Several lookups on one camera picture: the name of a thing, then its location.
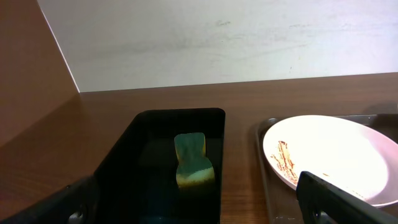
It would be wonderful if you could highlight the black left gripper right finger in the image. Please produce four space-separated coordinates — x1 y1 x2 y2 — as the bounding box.
296 171 397 224

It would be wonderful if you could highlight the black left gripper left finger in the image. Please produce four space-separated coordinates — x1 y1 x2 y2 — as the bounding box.
1 176 99 224

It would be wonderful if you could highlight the pink plate with sauce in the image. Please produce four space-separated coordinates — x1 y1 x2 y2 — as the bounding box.
262 115 397 207

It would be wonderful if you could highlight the green yellow sponge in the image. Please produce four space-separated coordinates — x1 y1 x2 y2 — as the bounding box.
174 133 215 189

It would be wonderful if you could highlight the brown serving tray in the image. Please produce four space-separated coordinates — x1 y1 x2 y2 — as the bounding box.
256 114 397 224

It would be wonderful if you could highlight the black rectangular tray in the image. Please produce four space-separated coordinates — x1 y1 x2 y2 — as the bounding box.
94 108 225 223

